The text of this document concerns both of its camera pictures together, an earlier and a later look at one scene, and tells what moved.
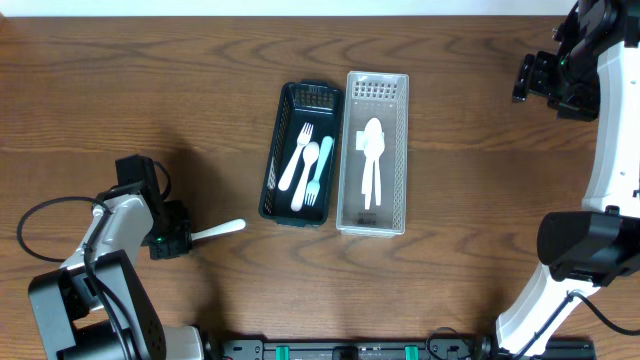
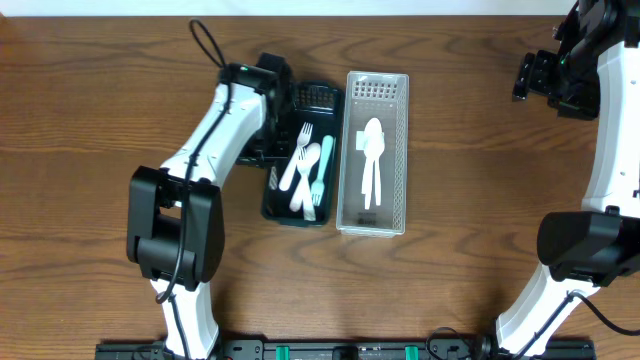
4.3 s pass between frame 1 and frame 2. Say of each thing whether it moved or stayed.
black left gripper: moved
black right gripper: stayed
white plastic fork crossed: stayed
